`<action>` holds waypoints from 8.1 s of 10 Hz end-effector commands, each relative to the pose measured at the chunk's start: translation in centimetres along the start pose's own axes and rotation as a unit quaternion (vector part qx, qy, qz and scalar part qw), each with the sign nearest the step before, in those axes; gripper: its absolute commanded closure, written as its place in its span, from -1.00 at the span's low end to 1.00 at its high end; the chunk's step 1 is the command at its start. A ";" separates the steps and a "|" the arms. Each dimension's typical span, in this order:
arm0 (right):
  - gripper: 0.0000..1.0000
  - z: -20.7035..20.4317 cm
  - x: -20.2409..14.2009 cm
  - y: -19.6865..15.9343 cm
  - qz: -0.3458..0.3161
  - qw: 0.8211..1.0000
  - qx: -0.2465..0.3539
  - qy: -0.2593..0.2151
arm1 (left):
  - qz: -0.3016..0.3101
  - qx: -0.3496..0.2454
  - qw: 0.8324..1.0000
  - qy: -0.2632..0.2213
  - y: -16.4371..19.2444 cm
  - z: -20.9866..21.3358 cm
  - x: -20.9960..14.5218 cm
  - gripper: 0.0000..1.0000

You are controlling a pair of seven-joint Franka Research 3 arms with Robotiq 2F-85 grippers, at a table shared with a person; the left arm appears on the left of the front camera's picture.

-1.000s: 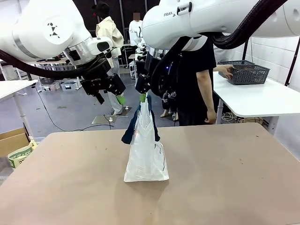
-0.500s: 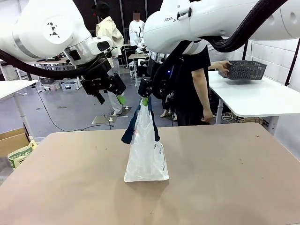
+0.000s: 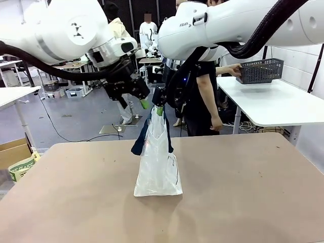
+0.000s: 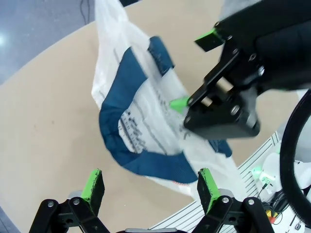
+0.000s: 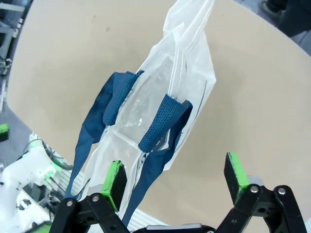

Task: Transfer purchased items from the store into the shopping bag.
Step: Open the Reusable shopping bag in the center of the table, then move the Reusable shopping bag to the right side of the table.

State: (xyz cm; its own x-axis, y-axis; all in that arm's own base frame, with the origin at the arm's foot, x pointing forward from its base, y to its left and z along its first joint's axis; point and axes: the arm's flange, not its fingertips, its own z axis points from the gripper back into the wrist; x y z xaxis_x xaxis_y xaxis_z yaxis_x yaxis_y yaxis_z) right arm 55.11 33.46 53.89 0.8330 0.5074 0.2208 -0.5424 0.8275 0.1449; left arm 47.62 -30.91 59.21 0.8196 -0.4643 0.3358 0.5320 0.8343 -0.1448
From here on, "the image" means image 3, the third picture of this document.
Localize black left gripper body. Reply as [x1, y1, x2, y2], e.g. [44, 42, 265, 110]
[102, 54, 137, 87]

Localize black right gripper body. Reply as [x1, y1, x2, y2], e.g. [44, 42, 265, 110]
[168, 63, 200, 105]

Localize white plastic bag navy handles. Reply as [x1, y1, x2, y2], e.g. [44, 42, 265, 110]
[131, 106, 183, 197]

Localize grey plastic basket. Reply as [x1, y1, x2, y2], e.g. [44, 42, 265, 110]
[235, 58, 285, 85]

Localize person's right forearm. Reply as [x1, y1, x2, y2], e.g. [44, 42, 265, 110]
[196, 75, 219, 119]

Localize person's left forearm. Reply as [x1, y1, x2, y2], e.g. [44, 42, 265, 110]
[215, 66, 231, 76]

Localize person's right hand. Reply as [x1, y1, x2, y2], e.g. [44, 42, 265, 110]
[210, 116, 224, 132]

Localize person's left hand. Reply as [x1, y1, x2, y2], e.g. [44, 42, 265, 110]
[227, 63, 243, 77]

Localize person in black clothes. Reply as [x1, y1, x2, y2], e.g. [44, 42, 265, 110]
[183, 0, 225, 137]

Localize grey floor plate stand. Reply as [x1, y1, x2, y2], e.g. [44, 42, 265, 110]
[99, 114, 139, 135]

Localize clear plastic storage bin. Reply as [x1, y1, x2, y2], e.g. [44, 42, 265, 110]
[65, 88, 86, 99]

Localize person in cream jacket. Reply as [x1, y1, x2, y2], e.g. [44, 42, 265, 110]
[102, 1, 139, 125]

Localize person in white clothes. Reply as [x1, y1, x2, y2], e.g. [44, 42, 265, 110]
[139, 6, 159, 49]

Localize wooden top background desk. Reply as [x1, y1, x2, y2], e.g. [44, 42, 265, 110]
[52, 61, 89, 97]

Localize large white side table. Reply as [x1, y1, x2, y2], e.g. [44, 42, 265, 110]
[216, 75, 324, 135]

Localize small white side table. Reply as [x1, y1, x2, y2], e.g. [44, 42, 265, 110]
[0, 86, 43, 152]

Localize brown cardboard box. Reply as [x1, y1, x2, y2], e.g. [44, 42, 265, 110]
[0, 138, 33, 171]

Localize green white paper sack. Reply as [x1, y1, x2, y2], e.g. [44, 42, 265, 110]
[9, 151, 41, 183]

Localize black slanted pole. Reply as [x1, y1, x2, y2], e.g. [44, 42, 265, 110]
[307, 43, 324, 94]

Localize white cables under table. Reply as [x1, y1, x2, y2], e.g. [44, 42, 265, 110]
[222, 120, 260, 132]

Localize black floor cable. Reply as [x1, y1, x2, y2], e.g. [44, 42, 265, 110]
[37, 93, 124, 142]

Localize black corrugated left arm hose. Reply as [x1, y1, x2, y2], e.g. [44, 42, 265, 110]
[0, 40, 119, 83]

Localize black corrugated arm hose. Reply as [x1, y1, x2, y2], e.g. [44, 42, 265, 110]
[167, 0, 309, 102]
[0, 40, 119, 83]

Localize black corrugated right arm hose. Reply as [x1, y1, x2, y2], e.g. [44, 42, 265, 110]
[167, 0, 309, 102]

